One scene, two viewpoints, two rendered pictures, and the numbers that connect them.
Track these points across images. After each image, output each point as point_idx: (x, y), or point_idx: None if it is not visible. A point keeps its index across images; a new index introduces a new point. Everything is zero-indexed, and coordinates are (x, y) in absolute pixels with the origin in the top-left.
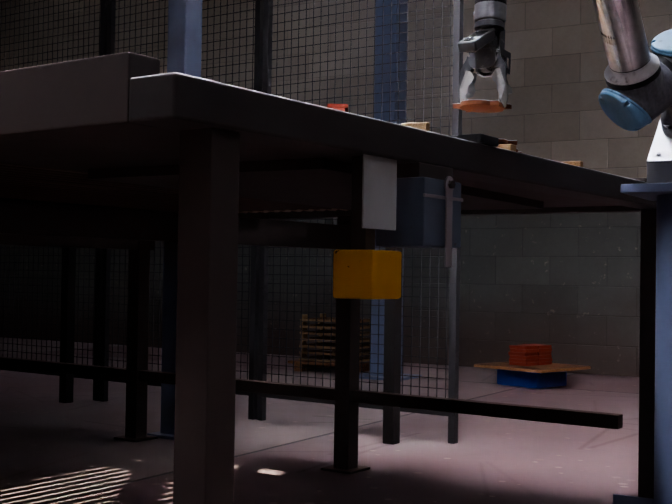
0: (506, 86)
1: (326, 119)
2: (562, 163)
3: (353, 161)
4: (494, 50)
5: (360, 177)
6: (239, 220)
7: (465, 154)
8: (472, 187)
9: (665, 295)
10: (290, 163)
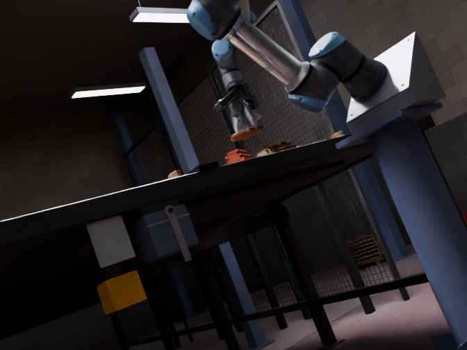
0: (252, 117)
1: (35, 220)
2: (292, 148)
3: None
4: (239, 99)
5: None
6: None
7: (187, 183)
8: (265, 180)
9: (395, 200)
10: None
